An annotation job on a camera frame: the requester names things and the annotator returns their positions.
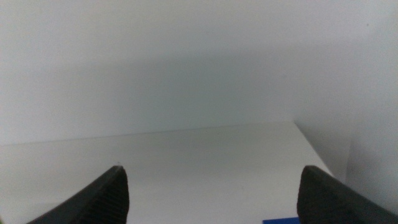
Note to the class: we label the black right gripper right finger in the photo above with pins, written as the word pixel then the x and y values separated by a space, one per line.
pixel 323 202

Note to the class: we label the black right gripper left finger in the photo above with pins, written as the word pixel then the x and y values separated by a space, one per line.
pixel 105 202

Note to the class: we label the blue cube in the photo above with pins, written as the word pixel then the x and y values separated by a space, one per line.
pixel 281 221

